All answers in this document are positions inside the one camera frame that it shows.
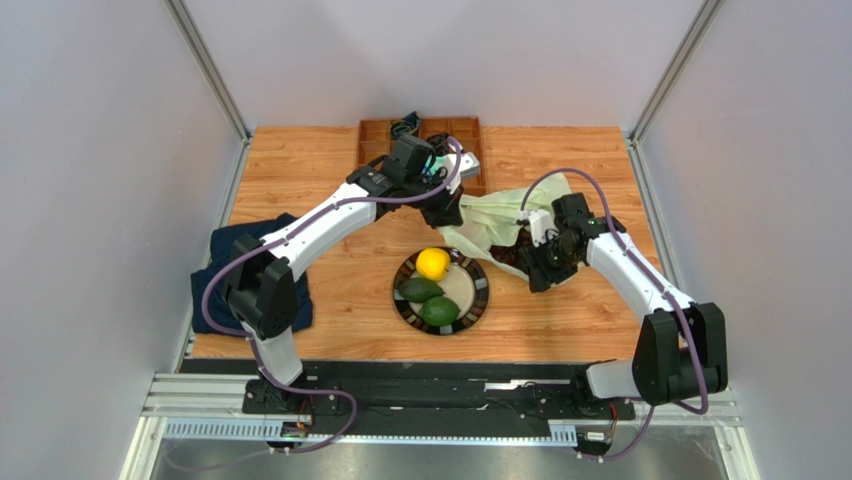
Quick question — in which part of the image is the purple cable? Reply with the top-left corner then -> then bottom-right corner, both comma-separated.
200,136 -> 464,456
517,167 -> 710,464

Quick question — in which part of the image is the black rimmed ceramic plate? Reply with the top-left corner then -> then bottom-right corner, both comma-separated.
391,247 -> 490,336

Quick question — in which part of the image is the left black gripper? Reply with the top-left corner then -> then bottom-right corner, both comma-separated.
403,169 -> 464,232

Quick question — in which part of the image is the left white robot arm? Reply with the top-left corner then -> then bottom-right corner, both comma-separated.
214,134 -> 480,394

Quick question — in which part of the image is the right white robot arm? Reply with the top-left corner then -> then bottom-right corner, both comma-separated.
519,194 -> 728,406

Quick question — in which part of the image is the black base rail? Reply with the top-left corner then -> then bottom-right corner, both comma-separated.
242,361 -> 636,438

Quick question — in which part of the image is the pale green plastic bag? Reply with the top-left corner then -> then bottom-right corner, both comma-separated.
437,171 -> 574,281

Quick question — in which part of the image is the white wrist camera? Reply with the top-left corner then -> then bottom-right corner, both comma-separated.
519,209 -> 559,247
444,152 -> 480,193

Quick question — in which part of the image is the dark rolled sock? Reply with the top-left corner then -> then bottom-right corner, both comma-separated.
388,111 -> 423,140

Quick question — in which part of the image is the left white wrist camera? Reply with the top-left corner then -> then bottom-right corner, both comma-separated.
444,152 -> 480,193

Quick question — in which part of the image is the dark blue cloth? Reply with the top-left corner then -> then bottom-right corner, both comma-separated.
190,213 -> 314,334

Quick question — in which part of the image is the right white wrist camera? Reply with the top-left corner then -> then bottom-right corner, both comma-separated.
519,209 -> 559,247

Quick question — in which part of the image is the yellow fake lemon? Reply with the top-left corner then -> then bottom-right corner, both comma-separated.
415,247 -> 452,282

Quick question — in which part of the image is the green fake avocado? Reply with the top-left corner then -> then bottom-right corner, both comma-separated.
397,277 -> 444,304

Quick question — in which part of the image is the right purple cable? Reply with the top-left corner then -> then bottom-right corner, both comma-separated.
517,167 -> 710,464

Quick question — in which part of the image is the wooden compartment tray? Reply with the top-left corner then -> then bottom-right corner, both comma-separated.
355,116 -> 488,197

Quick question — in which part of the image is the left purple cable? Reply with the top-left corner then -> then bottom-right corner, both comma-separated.
200,136 -> 464,456

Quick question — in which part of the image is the green fake lime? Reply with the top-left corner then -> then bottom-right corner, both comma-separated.
418,296 -> 460,327

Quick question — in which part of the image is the black item in tray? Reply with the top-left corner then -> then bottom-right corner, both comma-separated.
426,132 -> 449,157

